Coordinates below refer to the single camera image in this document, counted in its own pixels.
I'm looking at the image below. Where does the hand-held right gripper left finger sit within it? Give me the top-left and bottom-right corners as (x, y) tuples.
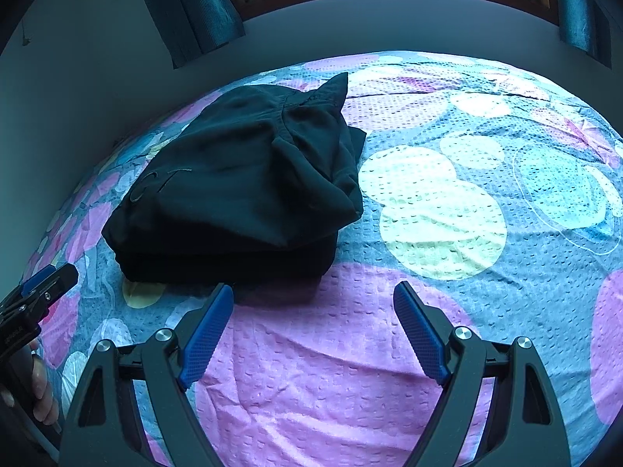
(58, 282), (235, 467)

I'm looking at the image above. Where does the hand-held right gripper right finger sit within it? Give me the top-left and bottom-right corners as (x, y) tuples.
(393, 281), (572, 467)

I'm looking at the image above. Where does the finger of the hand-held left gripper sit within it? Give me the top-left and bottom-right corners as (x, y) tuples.
(20, 266), (57, 295)
(29, 263), (80, 313)

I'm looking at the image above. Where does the black zip jacket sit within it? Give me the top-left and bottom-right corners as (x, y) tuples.
(101, 72), (368, 298)

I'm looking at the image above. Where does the person's left hand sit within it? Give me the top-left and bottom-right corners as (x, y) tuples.
(28, 339), (62, 425)

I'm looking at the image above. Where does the floral bedspread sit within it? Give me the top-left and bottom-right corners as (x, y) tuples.
(19, 50), (623, 467)

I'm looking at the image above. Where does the teal curtain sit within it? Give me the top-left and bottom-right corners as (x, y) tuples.
(552, 0), (613, 70)
(132, 0), (246, 70)

